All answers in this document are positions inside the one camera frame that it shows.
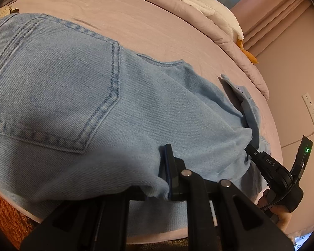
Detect white goose plush toy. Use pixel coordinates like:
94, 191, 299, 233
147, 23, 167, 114
153, 0, 259, 64

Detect yellow cloth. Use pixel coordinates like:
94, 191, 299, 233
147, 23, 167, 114
0, 5, 21, 22

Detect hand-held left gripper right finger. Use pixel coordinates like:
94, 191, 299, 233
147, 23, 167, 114
161, 144, 296, 251

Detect pink quilted duvet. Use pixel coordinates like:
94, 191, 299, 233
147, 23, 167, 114
124, 0, 270, 100

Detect white power strip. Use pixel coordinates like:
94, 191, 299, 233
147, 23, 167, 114
302, 92, 314, 132

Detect bed with pink sheet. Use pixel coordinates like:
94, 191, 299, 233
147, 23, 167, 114
0, 0, 287, 244

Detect orange shaggy rug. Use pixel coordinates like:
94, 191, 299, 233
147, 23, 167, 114
0, 184, 44, 250

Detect person's right hand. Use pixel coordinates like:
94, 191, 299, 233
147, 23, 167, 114
257, 190, 293, 231

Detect light blue denim pants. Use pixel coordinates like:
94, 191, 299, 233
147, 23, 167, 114
0, 13, 272, 239

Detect white power cable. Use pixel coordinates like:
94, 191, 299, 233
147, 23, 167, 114
281, 128, 314, 149

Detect pink curtain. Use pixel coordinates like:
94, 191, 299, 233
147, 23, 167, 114
230, 0, 312, 53

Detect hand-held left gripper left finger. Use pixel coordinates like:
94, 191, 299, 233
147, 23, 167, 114
19, 185, 147, 251

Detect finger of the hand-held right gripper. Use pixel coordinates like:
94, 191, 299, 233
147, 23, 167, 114
244, 145, 291, 186

